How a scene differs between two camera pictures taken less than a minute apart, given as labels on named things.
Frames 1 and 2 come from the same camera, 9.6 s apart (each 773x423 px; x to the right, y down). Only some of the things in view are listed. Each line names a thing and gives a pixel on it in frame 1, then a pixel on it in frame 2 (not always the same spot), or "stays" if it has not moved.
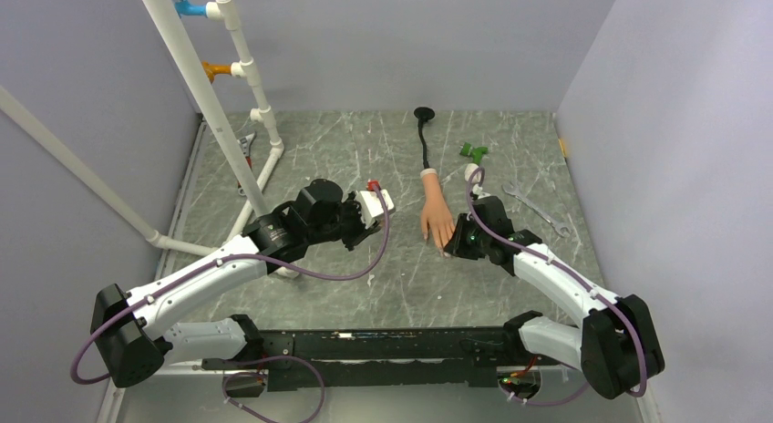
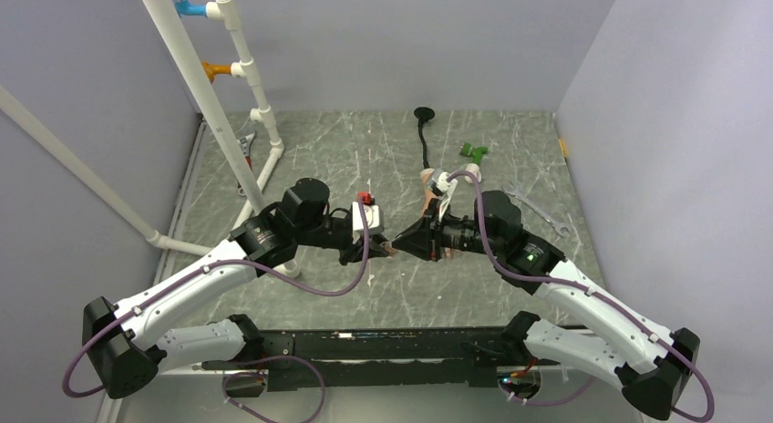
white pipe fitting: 468,171 stays
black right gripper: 457,245 to 424,238
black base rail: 297,357 stays
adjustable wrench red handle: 245,144 stays
